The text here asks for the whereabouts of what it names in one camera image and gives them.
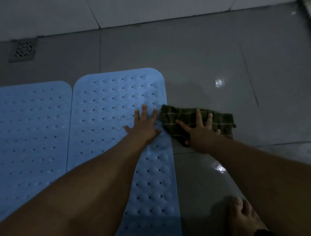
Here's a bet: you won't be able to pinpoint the person's right hand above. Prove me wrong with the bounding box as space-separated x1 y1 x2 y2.
175 109 222 154

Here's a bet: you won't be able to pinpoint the person's left hand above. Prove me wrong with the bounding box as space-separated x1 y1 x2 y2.
123 104 162 146

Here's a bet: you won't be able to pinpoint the dark striped cloth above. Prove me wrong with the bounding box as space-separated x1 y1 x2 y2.
159 104 236 146

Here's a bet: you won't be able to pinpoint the blue bath mat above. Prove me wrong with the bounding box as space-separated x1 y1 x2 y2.
0 81 73 223
66 67 183 236

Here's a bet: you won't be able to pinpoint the person's right forearm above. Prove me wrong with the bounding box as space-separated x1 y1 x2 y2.
206 135 311 236

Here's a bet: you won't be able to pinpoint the person's left forearm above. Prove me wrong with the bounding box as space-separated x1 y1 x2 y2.
0 137 149 236

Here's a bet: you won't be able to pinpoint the person's right foot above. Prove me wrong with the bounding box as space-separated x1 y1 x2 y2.
225 196 269 236

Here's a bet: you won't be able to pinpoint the person's black trousers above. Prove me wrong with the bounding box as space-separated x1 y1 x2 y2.
254 228 276 236

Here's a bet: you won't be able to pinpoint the metal floor drain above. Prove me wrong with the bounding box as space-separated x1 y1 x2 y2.
8 40 38 64

